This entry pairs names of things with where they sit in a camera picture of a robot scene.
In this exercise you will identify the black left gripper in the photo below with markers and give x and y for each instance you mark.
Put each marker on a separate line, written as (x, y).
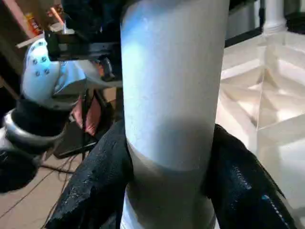
(83, 45)

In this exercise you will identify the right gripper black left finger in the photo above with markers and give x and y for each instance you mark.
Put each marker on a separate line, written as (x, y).
(95, 186)

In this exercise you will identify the brown cardboard box with print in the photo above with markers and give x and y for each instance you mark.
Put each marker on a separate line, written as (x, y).
(23, 19)

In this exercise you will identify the white plastic table leg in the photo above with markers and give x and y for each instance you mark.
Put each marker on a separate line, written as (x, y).
(274, 16)
(171, 83)

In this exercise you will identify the pink crumpled cloth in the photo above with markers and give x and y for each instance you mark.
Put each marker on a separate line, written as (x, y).
(89, 117)

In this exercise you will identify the white plastic table top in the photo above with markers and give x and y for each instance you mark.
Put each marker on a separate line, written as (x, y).
(274, 95)

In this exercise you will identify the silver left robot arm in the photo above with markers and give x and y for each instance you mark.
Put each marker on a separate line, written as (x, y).
(40, 71)

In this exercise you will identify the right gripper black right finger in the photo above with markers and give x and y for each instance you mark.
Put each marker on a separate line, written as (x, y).
(243, 190)

